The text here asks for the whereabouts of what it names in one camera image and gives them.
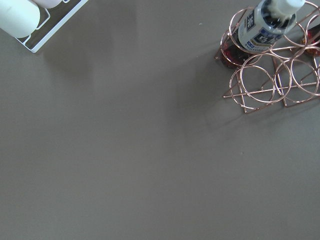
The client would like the tea bottle, rack far end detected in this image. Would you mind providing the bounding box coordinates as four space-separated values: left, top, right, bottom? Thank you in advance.
220 0 305 69

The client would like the pink cup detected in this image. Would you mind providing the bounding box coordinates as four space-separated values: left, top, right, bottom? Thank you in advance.
33 0 62 9

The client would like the white cream cup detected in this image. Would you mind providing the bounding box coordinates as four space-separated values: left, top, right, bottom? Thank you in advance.
0 0 40 38

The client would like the copper wire bottle rack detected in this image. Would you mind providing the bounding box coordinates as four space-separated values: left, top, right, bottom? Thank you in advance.
215 0 320 114

